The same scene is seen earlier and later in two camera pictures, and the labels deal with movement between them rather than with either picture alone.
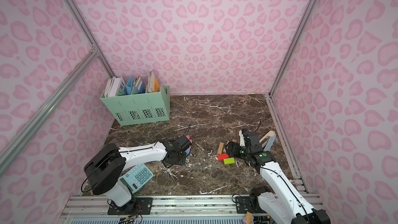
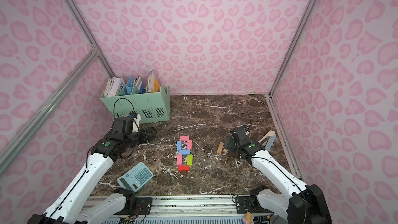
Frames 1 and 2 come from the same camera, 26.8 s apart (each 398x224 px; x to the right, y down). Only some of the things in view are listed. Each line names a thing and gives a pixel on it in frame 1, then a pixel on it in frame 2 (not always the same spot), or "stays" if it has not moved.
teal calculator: [137, 177] stays
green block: [229, 161] to [189, 159]
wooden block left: [220, 149] stays
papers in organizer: [117, 86] stays
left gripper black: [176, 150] to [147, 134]
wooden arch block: [271, 136] stays
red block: [221, 157] to [183, 168]
